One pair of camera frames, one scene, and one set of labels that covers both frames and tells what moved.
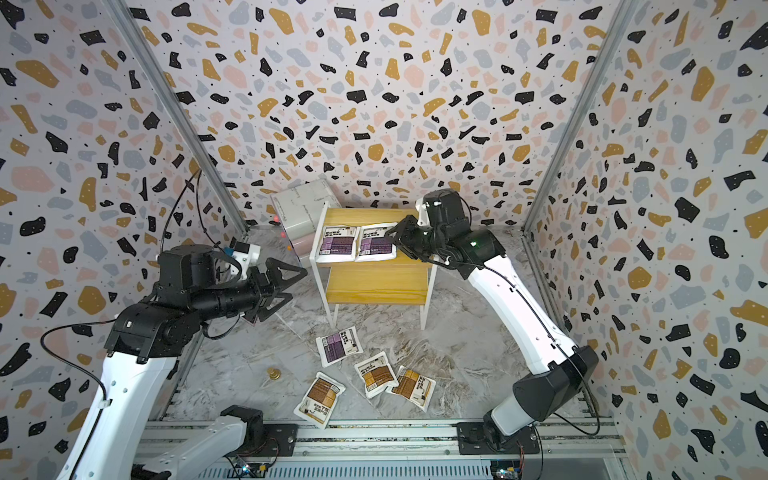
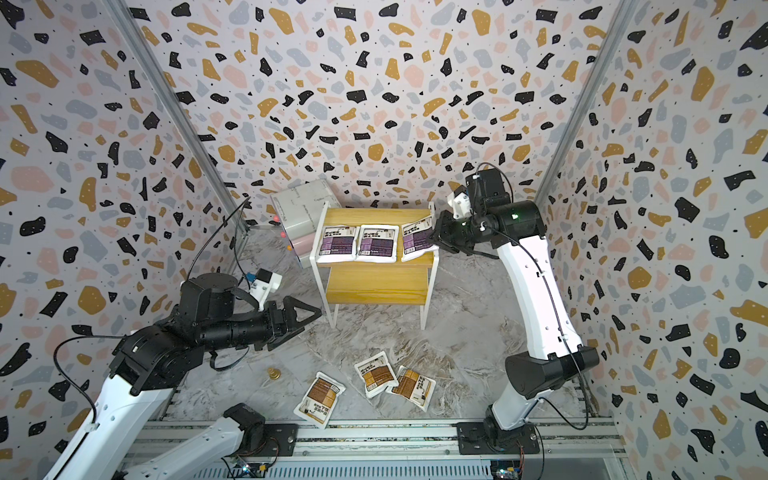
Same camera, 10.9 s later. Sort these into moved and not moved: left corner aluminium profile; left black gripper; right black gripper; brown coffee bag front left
Moved: right black gripper; left black gripper
Not moved: brown coffee bag front left; left corner aluminium profile
